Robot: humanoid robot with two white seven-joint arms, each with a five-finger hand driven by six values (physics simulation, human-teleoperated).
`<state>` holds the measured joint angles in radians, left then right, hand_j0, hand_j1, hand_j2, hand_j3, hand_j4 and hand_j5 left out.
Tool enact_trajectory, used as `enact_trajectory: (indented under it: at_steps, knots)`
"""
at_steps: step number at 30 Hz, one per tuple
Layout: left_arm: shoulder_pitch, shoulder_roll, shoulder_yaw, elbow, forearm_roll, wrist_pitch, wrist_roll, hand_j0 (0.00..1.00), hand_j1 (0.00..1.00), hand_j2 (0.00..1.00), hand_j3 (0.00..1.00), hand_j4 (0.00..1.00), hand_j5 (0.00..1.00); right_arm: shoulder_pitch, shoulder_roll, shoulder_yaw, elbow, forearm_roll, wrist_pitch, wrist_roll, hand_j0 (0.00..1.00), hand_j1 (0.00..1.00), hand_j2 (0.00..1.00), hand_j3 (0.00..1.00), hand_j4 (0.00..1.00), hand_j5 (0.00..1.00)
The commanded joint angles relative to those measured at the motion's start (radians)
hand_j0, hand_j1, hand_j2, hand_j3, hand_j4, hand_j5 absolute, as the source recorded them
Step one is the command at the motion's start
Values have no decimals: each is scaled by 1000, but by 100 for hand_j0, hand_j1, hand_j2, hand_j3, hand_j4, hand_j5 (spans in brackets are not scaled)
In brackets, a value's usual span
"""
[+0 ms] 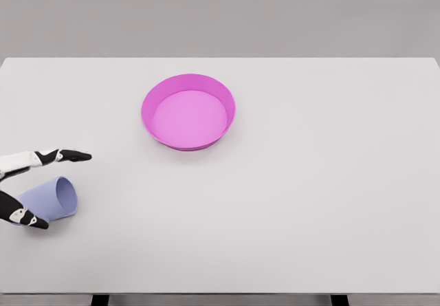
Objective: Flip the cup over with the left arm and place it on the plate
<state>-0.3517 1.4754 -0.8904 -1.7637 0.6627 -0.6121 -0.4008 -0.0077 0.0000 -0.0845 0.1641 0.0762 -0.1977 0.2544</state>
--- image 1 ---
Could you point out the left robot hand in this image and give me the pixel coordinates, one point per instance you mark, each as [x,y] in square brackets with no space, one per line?
[20,161]

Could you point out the lavender plastic cup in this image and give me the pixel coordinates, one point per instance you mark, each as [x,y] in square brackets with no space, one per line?
[51,199]

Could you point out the pink round plate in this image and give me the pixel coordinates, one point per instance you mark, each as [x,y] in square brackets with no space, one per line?
[189,117]

